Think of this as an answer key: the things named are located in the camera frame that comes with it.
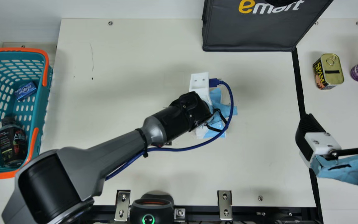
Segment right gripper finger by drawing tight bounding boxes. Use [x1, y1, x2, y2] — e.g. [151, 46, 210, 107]
[295, 113, 342, 168]

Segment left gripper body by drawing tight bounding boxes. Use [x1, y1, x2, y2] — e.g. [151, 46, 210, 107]
[209, 87, 238, 125]

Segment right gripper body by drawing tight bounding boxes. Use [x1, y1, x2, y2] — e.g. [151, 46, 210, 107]
[310, 146, 358, 198]

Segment teal shopping basket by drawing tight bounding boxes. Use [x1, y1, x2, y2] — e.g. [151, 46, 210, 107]
[0, 48, 53, 180]

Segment black strip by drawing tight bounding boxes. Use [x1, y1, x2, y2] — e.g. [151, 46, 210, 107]
[291, 47, 324, 224]

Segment rectangular tin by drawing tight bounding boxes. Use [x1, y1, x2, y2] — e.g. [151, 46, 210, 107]
[313, 54, 344, 90]

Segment black device with green light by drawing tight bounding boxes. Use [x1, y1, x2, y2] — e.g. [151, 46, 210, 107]
[130, 194, 175, 224]

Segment small blue gum box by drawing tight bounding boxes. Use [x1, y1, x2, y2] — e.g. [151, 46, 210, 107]
[14, 82, 37, 101]

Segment dark coffee bottle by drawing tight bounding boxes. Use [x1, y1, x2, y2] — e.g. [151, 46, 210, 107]
[0, 117, 28, 167]

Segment blue cable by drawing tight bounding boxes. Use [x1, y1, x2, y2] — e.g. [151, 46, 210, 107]
[104, 78, 234, 181]

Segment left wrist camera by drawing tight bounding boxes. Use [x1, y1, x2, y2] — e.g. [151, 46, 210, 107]
[189, 72, 213, 105]

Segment dark grey bag with straps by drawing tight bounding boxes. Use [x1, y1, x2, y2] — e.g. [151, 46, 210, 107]
[202, 0, 334, 52]

